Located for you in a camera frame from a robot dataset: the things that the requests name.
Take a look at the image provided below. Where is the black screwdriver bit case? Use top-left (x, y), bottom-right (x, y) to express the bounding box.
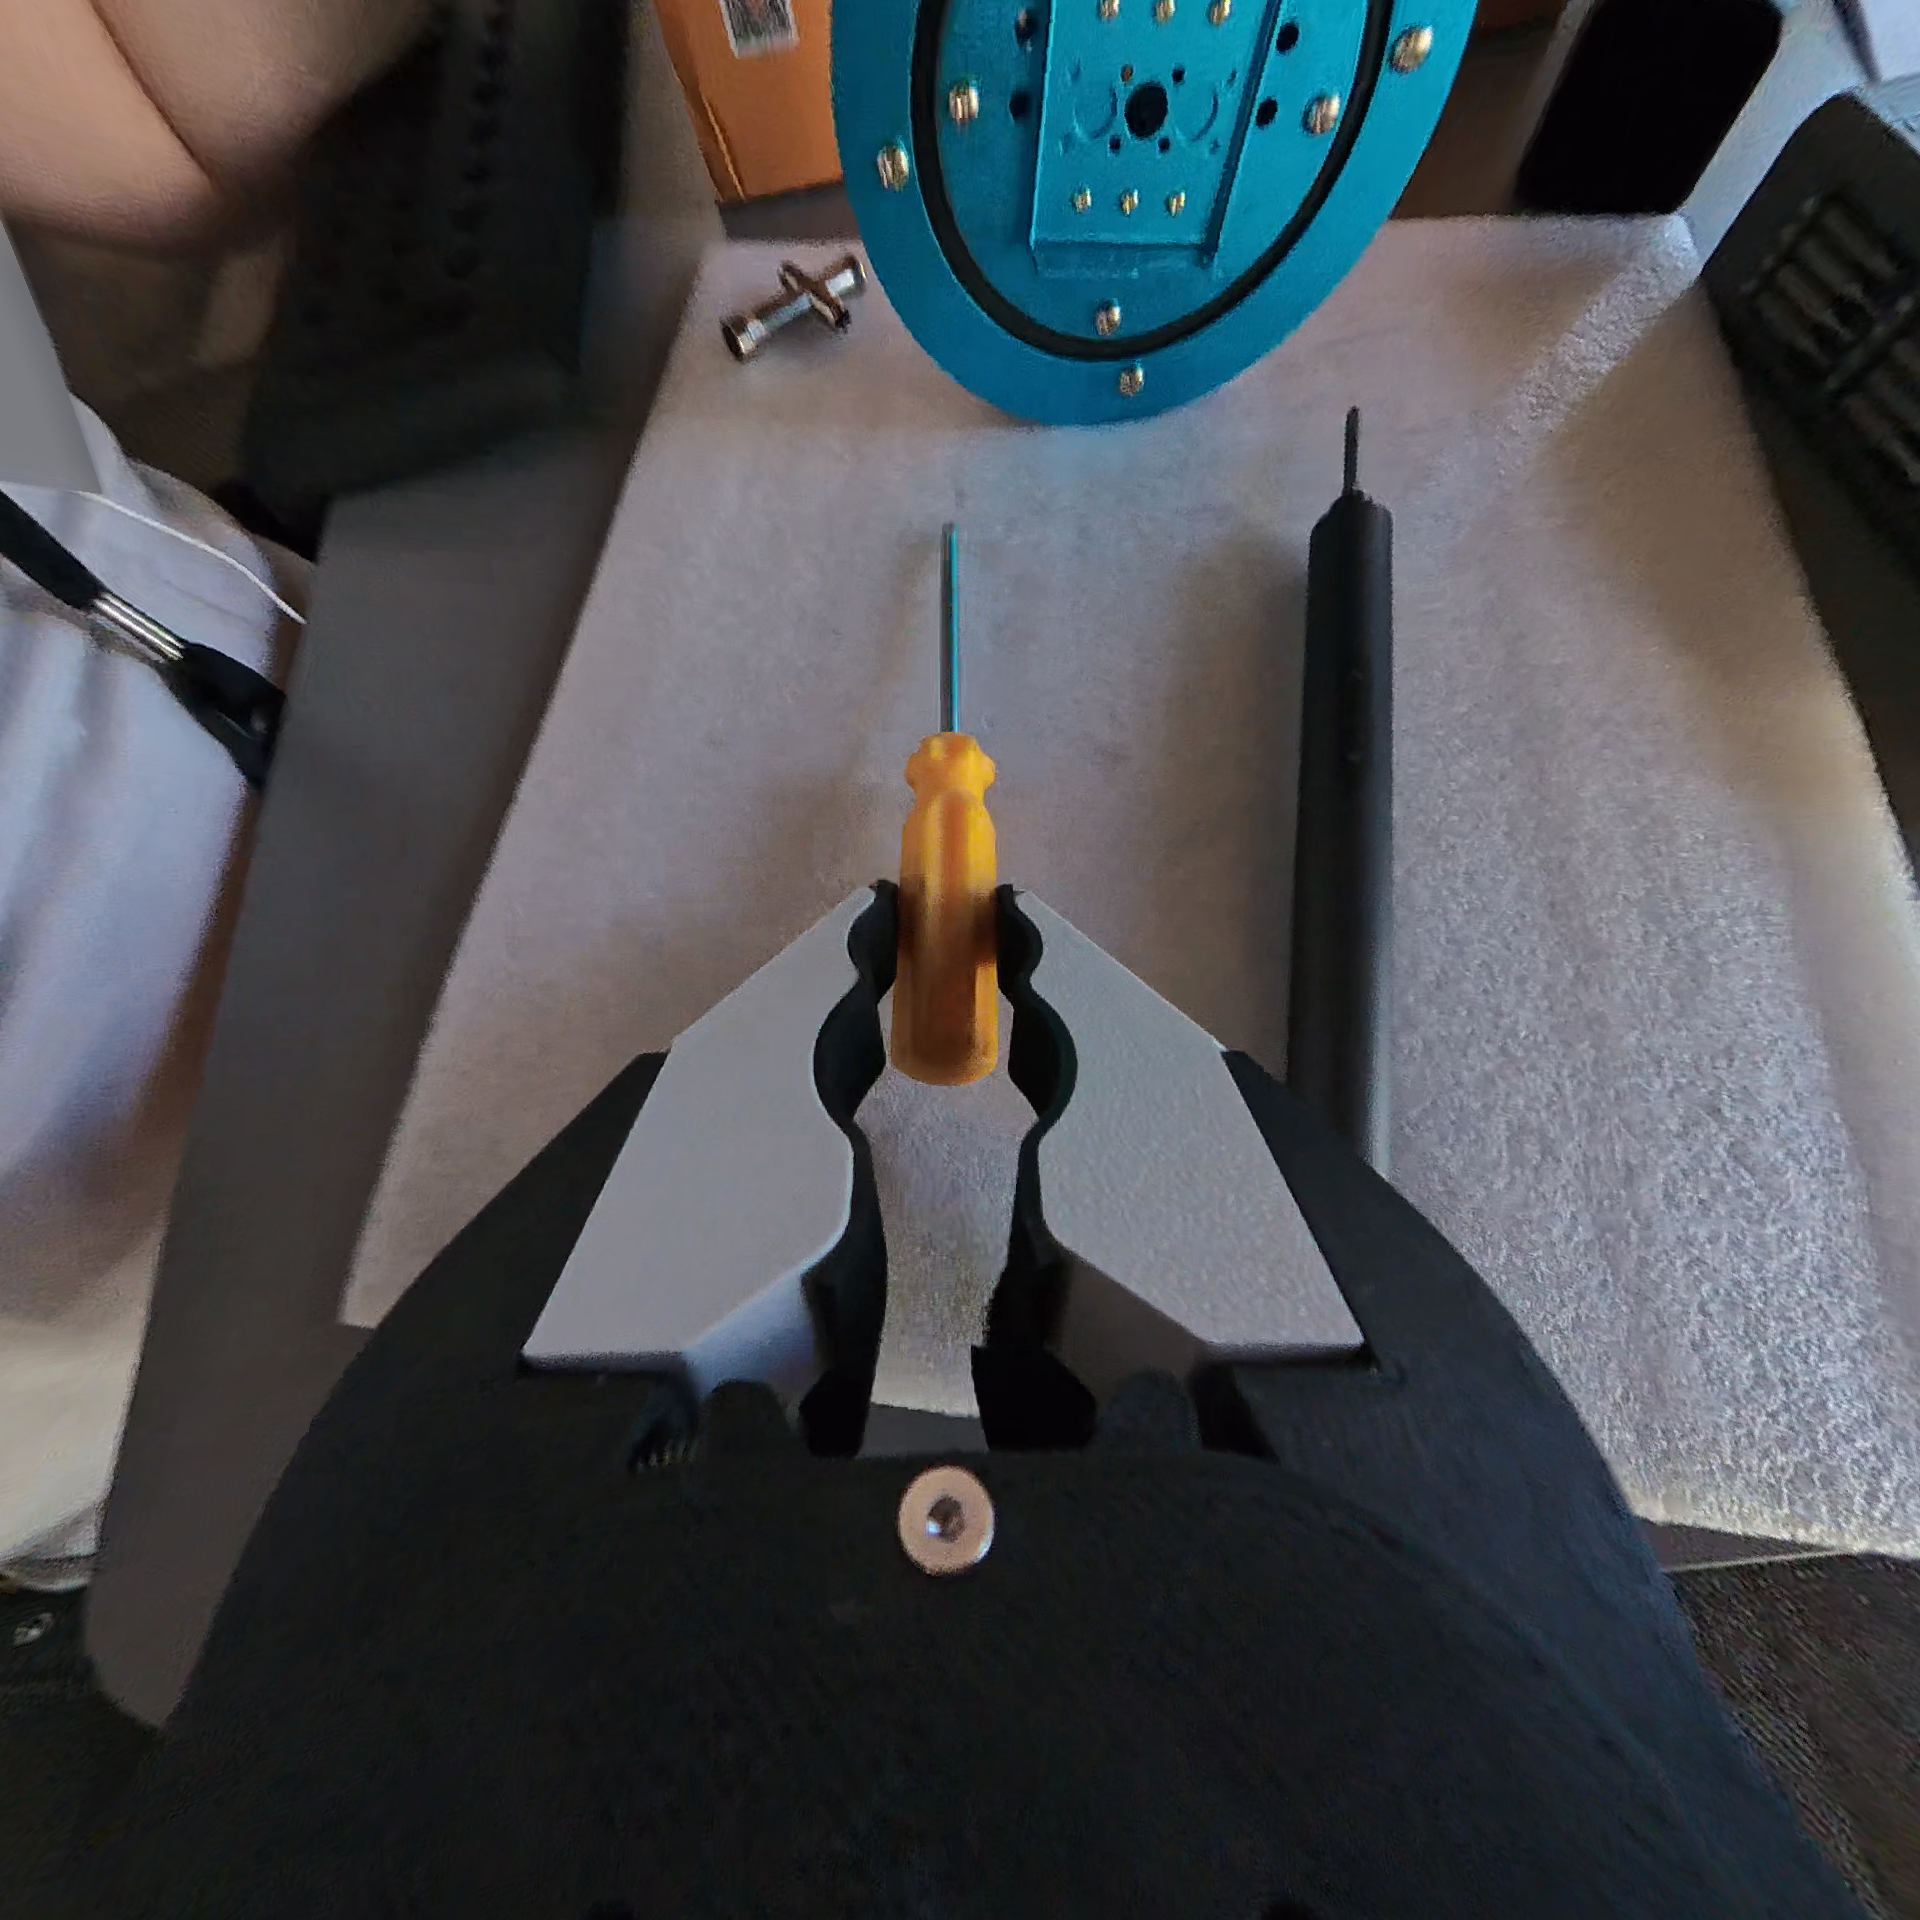
top-left (1702, 90), bottom-right (1920, 497)

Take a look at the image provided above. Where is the white foam sheet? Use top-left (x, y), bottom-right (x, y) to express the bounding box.
top-left (343, 215), bottom-right (1920, 1525)

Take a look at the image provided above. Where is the yellow handled screwdriver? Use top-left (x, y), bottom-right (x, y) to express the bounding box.
top-left (889, 522), bottom-right (1004, 1087)

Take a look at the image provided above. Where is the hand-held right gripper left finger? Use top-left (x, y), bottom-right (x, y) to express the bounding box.
top-left (521, 882), bottom-right (903, 1455)

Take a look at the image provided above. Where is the cardboard box with white flaps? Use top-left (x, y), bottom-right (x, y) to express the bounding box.
top-left (652, 0), bottom-right (841, 203)

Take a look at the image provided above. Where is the person's left forearm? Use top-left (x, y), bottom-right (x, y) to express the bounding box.
top-left (0, 0), bottom-right (437, 249)

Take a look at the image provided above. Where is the black lanyard clip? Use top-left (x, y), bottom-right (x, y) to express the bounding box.
top-left (0, 487), bottom-right (287, 789)

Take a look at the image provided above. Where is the dark bit case sleeve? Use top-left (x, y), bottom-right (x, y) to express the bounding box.
top-left (1515, 0), bottom-right (1788, 221)

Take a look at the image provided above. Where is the black electric screwdriver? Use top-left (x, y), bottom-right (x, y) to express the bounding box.
top-left (1286, 406), bottom-right (1396, 1181)

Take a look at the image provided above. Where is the grey desk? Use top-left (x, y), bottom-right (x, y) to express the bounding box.
top-left (82, 211), bottom-right (1920, 1729)

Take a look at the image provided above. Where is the blue round metal turntable base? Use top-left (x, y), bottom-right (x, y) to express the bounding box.
top-left (829, 0), bottom-right (1478, 431)

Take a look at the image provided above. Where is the metal cross socket wrench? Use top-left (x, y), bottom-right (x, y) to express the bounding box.
top-left (719, 251), bottom-right (874, 362)

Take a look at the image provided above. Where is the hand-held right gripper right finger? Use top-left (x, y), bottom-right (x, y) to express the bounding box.
top-left (972, 887), bottom-right (1374, 1455)

